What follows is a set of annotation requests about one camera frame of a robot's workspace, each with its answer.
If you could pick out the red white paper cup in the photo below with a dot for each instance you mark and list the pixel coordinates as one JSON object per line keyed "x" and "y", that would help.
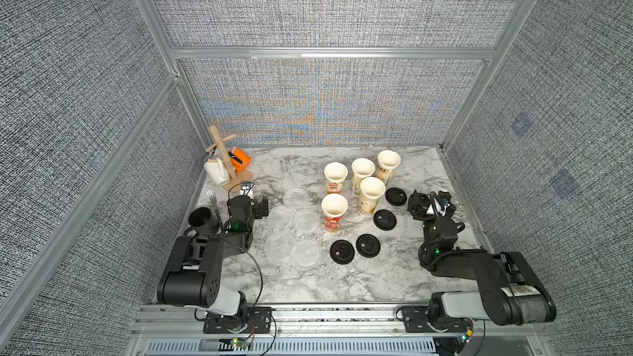
{"x": 336, "y": 174}

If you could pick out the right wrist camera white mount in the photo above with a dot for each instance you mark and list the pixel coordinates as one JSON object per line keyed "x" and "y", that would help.
{"x": 440, "y": 203}

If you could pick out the cream paper cup back middle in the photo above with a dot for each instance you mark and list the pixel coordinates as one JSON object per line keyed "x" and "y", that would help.
{"x": 361, "y": 168}

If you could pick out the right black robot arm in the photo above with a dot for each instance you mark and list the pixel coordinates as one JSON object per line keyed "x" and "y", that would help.
{"x": 508, "y": 290}

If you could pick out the white mug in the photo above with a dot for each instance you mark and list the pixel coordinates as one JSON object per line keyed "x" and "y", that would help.
{"x": 217, "y": 171}

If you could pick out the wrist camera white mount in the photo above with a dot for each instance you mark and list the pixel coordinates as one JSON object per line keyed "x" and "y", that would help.
{"x": 440, "y": 203}
{"x": 246, "y": 188}

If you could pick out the black cup lid middle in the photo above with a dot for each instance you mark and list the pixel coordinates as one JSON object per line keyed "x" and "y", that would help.
{"x": 385, "y": 220}

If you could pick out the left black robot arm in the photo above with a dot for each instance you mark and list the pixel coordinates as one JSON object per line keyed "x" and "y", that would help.
{"x": 193, "y": 272}

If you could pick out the cream paper cup front right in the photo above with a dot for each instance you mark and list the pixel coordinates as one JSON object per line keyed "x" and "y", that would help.
{"x": 371, "y": 191}

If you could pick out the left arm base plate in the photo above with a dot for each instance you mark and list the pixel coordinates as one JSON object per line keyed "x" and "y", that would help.
{"x": 258, "y": 322}

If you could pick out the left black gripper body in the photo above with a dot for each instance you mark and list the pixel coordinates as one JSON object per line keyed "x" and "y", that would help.
{"x": 260, "y": 206}

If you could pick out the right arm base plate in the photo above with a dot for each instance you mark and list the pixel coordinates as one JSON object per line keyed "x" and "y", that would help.
{"x": 420, "y": 319}

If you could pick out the black cup lid back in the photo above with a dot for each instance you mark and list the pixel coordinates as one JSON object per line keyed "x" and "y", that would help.
{"x": 396, "y": 196}

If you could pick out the cream paper cup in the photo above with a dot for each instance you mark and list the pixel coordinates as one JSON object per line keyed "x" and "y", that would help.
{"x": 387, "y": 162}
{"x": 361, "y": 168}
{"x": 371, "y": 191}

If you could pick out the cream paper cup back right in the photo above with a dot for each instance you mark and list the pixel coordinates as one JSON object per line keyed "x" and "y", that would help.
{"x": 387, "y": 162}

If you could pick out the silver fork green handle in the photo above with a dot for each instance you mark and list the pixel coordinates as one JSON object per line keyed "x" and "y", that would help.
{"x": 213, "y": 206}

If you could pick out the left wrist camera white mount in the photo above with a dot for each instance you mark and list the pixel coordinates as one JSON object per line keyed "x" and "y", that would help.
{"x": 246, "y": 188}

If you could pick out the wooden mug tree stand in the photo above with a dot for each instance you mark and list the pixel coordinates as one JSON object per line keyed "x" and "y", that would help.
{"x": 219, "y": 145}

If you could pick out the black cup lid front left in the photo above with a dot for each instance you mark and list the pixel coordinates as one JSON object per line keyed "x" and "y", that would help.
{"x": 342, "y": 252}

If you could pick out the orange mug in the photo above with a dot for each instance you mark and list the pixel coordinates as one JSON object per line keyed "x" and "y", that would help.
{"x": 240, "y": 160}

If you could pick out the black mug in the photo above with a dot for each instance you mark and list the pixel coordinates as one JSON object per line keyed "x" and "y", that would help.
{"x": 202, "y": 223}

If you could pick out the red paper milk tea cup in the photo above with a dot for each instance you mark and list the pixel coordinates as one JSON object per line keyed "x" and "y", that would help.
{"x": 334, "y": 207}

